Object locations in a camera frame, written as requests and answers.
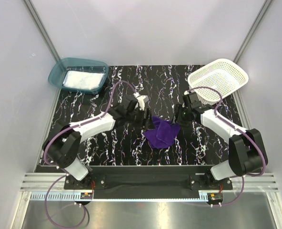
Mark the small circuit board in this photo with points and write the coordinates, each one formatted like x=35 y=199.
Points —
x=217 y=197
x=86 y=195

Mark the right aluminium frame post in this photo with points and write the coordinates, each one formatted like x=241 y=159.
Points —
x=253 y=29

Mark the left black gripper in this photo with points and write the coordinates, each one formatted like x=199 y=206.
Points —
x=147 y=123

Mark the teal plastic basin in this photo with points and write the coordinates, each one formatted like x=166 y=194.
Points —
x=60 y=69

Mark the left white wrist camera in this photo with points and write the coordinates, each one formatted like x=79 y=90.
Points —
x=142 y=101

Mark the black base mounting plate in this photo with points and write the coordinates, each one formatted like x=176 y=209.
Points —
x=157 y=180

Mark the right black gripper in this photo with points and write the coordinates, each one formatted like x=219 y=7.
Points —
x=178 y=109

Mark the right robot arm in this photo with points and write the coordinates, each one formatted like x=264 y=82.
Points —
x=247 y=154

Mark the white slotted cable duct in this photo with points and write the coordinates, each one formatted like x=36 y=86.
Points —
x=100 y=196

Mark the white plastic basket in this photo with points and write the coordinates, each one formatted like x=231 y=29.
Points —
x=222 y=75

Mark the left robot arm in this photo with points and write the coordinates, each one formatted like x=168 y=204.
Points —
x=61 y=147

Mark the right small circuit board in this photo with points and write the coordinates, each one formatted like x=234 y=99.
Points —
x=217 y=197

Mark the aluminium frame post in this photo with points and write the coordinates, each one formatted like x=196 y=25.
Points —
x=41 y=28
x=253 y=29

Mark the left aluminium frame post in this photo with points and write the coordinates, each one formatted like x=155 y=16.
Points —
x=41 y=28

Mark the purple towel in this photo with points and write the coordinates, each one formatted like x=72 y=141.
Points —
x=164 y=134

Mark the light blue towel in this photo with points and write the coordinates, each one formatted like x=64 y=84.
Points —
x=82 y=80

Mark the left small circuit board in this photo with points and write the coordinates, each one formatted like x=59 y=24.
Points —
x=86 y=195

